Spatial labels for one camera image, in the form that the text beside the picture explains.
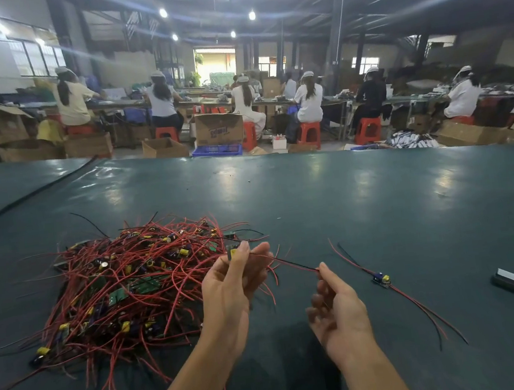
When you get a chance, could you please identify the pile of red-wired boards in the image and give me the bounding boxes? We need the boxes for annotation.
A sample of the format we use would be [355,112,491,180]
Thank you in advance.
[0,195,296,390]

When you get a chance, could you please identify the grid window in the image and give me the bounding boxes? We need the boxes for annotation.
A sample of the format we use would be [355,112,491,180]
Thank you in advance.
[0,11,68,82]

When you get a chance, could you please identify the yellow sack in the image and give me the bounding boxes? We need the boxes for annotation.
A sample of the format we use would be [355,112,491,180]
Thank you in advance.
[35,118,69,148]

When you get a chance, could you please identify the person's right forearm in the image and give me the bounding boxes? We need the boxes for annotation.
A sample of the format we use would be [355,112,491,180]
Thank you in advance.
[334,335,419,390]

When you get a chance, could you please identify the dark green table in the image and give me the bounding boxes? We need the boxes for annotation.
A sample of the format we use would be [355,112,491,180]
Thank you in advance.
[0,97,514,390]

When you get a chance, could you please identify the person's right hand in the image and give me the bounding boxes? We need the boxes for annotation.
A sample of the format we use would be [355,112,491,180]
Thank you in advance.
[300,256,382,376]

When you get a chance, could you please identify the small black grey block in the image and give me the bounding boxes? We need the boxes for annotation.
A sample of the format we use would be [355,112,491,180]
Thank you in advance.
[489,266,514,299]

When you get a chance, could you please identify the heap of black white items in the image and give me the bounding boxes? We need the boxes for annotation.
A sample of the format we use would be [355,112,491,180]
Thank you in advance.
[388,126,444,154]

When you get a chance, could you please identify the sorted wired boards bundle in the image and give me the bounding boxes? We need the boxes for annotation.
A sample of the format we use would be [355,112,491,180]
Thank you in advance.
[328,224,470,363]

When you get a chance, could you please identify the person's left hand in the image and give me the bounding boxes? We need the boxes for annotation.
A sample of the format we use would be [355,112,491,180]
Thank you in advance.
[193,237,287,366]

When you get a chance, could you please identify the blue plastic crate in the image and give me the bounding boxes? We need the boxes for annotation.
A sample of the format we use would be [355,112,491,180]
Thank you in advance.
[190,140,246,161]

